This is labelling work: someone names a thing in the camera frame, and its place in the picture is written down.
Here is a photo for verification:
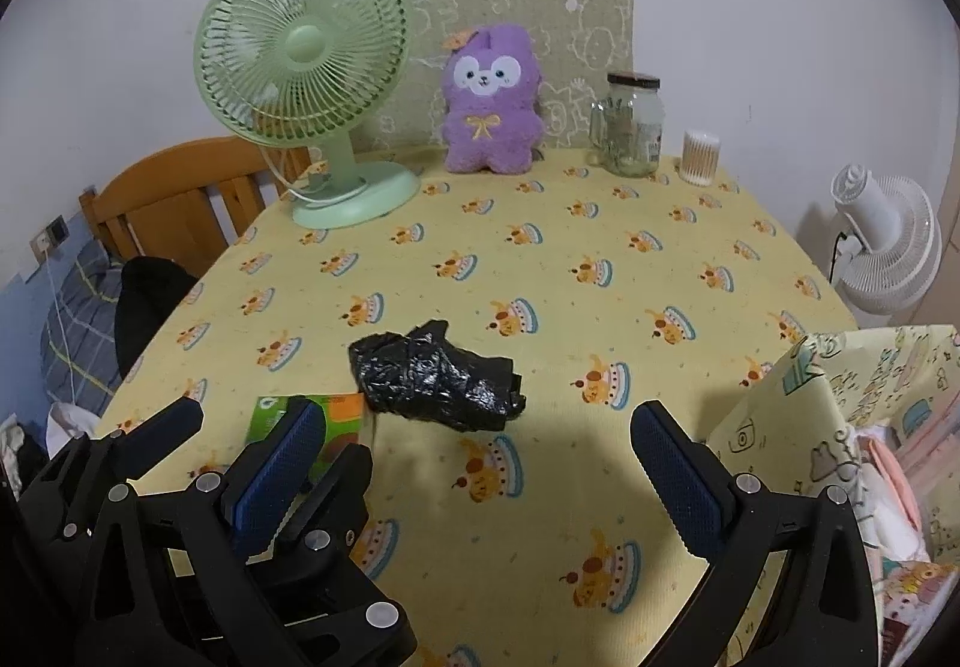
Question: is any black garment on chair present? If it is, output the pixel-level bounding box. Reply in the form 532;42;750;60
114;256;197;378

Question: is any wall power outlet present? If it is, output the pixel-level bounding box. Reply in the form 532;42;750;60
29;215;70;264

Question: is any patterned storage box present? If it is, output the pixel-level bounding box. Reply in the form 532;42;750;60
704;324;960;667

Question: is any purple plush bunny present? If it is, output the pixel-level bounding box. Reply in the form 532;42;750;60
441;23;545;174

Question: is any yellow patterned tablecloth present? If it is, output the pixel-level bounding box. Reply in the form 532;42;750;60
103;150;853;665

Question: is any white bedsheet pile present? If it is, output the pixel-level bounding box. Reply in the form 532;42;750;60
2;402;99;490

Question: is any yellow cartoon tissue pack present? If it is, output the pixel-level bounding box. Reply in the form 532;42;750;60
878;558;958;665

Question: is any white cloth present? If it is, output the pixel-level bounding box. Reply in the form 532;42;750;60
857;463;929;561

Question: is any glass jar with lid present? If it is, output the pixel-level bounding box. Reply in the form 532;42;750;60
589;70;665;178

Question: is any plaid blue pillow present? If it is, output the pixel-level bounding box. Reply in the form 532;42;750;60
41;240;122;417

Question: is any green desk fan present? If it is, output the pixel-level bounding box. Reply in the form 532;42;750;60
194;0;420;229

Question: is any cotton swab container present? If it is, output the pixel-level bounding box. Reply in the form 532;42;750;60
679;129;721;187

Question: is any pink tissue pack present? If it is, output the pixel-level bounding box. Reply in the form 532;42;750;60
869;399;958;561

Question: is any black plastic bag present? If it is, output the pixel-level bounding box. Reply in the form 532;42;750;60
348;319;527;433

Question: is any white floor fan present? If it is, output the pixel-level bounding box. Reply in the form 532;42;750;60
830;163;942;316

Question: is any green patterned board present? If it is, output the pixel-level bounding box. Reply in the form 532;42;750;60
352;0;635;153

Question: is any green tissue pack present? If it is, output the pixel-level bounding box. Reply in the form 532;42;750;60
245;392;376;485

